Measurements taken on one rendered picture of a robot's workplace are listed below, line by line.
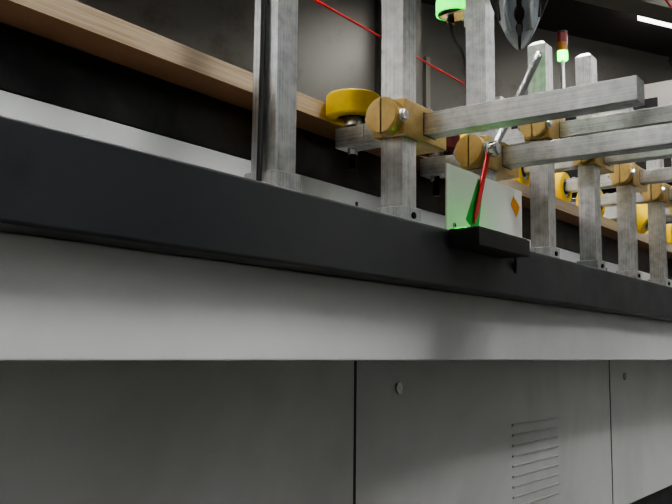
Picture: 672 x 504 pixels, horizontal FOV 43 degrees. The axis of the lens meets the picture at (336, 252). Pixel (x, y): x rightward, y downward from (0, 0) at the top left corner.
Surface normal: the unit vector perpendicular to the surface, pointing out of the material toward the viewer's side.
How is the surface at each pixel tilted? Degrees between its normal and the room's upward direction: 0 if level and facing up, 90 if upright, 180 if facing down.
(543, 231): 90
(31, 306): 90
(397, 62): 90
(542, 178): 90
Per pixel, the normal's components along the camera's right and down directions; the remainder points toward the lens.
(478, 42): -0.58, -0.11
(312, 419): 0.81, -0.06
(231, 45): 0.43, -0.11
